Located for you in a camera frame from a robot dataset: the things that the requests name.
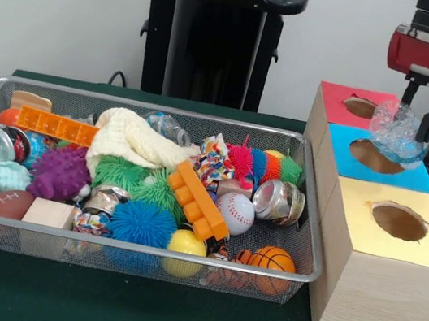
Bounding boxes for orange toy brick round studs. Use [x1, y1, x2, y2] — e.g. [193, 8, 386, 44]
[158, 158, 241, 246]

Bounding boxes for wooden box three holes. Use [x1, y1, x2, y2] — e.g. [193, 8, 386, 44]
[274, 80, 429, 321]

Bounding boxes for clear shallow mesh bin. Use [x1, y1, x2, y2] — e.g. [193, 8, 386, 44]
[0, 74, 346, 310]

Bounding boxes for crushed silver can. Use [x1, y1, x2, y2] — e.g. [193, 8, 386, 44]
[249, 173, 311, 230]

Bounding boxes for small orange basketball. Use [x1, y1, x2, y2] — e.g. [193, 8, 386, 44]
[243, 241, 300, 297]

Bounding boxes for white baseball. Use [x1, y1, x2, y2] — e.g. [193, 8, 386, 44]
[212, 189, 259, 240]

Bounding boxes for yellow ball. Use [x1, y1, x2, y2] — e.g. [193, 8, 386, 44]
[162, 227, 211, 281]

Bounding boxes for green spiky ball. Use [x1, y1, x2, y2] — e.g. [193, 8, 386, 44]
[130, 164, 193, 223]

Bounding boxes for cream knitted cloth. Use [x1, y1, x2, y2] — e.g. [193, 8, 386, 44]
[82, 102, 206, 195]

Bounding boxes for blue spiky ball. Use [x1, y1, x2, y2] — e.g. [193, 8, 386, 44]
[100, 196, 181, 279]

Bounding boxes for dark green table cloth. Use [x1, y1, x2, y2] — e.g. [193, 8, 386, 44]
[0, 65, 429, 321]

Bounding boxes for long flat orange toy brick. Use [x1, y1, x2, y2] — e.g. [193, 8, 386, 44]
[13, 104, 102, 149]

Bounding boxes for purple spiky ball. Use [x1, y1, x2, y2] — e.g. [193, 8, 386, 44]
[25, 139, 98, 207]

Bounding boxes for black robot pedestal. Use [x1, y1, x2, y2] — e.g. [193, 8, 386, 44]
[122, 0, 310, 118]

